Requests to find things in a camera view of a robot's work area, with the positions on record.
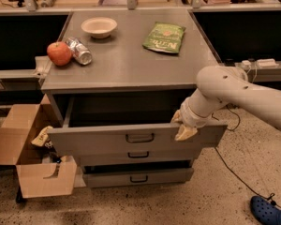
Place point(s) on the green chip bag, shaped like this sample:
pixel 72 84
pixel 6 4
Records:
pixel 165 38

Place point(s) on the silver soda can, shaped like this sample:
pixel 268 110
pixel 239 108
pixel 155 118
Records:
pixel 80 53

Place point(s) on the brown snack bag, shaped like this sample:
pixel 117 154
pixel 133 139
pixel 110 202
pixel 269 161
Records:
pixel 42 139

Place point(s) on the grey top drawer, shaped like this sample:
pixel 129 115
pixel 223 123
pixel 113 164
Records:
pixel 108 125

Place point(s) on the grey bottom drawer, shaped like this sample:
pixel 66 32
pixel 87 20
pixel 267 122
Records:
pixel 119 179

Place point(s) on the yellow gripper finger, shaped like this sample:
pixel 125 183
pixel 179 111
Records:
pixel 185 133
pixel 176 117

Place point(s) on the blue clog shoe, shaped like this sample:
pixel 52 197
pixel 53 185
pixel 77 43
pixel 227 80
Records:
pixel 264 212

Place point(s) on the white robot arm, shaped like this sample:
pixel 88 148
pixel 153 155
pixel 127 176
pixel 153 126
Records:
pixel 219 86

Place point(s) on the grey drawer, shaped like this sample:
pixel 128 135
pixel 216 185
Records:
pixel 108 125
pixel 119 179
pixel 137 157

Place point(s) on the white bowl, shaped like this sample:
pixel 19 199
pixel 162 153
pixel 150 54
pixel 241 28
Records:
pixel 99 27

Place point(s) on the red apple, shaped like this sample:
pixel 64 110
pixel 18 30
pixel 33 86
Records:
pixel 59 53

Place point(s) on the white power strip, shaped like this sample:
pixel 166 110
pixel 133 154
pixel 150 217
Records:
pixel 261 63

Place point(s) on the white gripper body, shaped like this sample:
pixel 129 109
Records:
pixel 189 115

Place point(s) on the cardboard box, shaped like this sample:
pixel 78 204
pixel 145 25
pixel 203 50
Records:
pixel 41 171

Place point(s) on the grey drawer cabinet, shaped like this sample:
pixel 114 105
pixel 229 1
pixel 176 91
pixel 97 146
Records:
pixel 121 66

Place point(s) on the grey middle drawer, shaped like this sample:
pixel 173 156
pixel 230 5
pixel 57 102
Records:
pixel 137 157

